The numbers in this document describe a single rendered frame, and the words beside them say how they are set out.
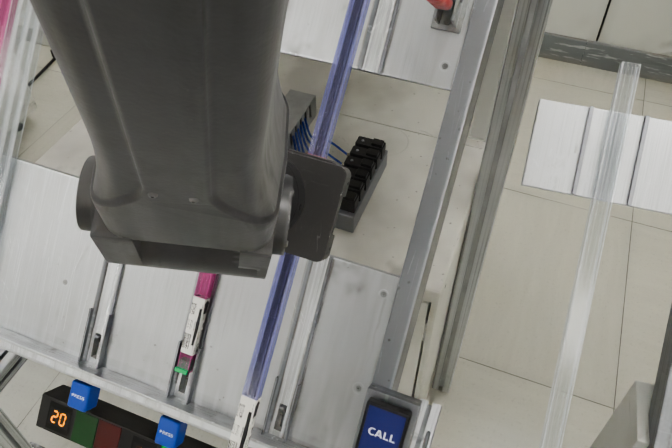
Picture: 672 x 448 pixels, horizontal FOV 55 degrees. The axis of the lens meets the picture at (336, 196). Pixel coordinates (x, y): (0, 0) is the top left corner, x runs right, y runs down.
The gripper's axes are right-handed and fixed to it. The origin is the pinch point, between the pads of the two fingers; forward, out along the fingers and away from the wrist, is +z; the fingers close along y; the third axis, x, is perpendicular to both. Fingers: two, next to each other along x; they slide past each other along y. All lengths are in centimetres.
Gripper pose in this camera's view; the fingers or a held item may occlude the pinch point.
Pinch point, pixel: (306, 194)
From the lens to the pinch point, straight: 51.7
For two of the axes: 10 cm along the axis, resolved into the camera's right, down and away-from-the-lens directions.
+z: 2.6, -0.1, 9.6
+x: -2.7, 9.6, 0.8
